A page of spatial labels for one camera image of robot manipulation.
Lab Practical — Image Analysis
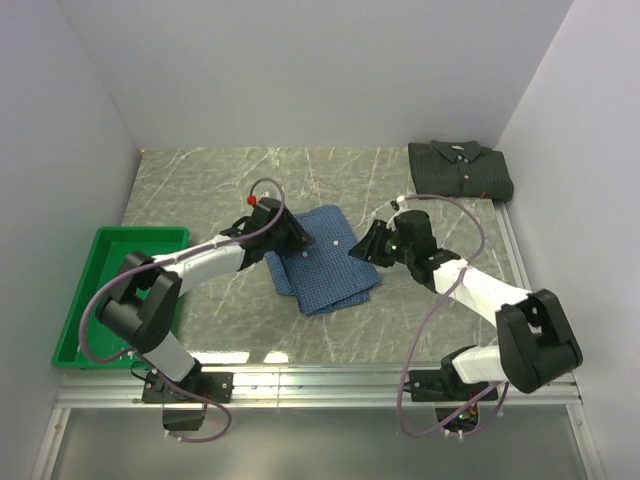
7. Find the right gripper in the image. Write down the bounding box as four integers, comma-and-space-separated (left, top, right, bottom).
348, 220, 415, 269

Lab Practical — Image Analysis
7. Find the folded dark striped shirt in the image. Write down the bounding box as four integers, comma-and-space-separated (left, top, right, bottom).
407, 140, 514, 202

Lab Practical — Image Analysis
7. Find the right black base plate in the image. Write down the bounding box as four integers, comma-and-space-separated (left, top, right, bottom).
400, 367, 498, 403

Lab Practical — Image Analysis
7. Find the blue plaid long sleeve shirt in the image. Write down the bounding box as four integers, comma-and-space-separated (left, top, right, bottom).
264, 205, 381, 316

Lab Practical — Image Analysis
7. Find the aluminium mounting rail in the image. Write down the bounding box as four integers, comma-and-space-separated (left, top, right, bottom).
54, 363, 584, 409

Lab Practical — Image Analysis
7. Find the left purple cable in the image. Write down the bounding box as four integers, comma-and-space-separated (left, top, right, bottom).
78, 178, 289, 443

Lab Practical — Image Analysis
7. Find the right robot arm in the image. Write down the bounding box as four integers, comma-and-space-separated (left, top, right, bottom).
349, 210, 583, 401

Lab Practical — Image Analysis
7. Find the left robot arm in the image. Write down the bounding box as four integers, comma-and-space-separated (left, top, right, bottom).
96, 198, 314, 402

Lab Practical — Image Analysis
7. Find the green plastic tray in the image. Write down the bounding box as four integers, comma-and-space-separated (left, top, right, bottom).
52, 225, 192, 370

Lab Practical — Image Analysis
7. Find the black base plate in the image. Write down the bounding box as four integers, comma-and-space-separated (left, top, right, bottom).
141, 372, 234, 404
400, 367, 498, 403

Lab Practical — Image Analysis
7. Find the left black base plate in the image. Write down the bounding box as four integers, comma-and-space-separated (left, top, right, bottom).
141, 372, 234, 404

